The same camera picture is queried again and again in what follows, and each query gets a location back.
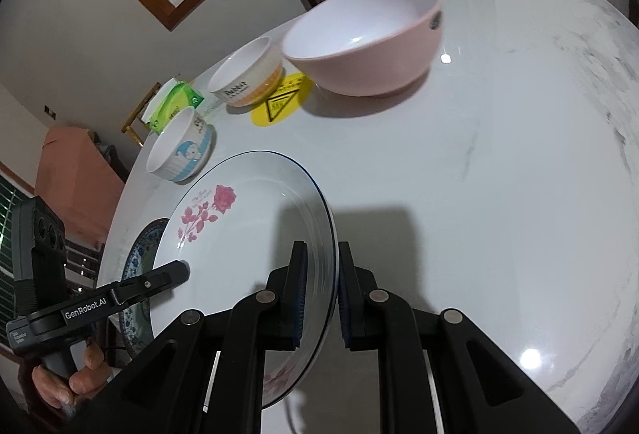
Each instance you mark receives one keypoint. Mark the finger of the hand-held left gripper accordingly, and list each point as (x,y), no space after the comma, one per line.
(154,279)

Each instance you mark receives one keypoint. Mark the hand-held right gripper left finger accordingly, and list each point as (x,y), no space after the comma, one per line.
(299,299)

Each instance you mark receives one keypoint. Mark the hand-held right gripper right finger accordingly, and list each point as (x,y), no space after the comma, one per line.
(345,309)

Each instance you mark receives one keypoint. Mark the large blue floral plate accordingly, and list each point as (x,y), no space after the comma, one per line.
(142,244)

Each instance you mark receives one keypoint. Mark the white plate with pink flowers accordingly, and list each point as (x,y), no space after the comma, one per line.
(239,234)

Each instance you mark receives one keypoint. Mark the small bowl with blue print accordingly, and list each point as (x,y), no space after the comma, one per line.
(184,154)

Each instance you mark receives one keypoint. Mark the small bowl with orange stripes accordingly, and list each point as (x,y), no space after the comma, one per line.
(244,84)

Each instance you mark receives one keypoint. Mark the large pink bowl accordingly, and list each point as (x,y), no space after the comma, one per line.
(359,64)

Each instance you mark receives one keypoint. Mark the person's left hand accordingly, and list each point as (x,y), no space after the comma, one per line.
(90,379)

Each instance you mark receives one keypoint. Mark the narrow barred window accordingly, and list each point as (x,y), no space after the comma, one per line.
(7,219)

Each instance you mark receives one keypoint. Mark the pink cloth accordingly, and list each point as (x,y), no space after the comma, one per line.
(70,174)

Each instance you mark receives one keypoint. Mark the bamboo chair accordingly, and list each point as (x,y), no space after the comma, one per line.
(131,127)

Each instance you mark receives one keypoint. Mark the green tissue pack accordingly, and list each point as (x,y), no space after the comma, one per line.
(172,102)

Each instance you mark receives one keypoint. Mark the yellow round warning sticker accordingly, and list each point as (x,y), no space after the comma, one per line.
(284,107)

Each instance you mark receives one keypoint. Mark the black wall socket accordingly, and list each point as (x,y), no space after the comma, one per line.
(49,112)

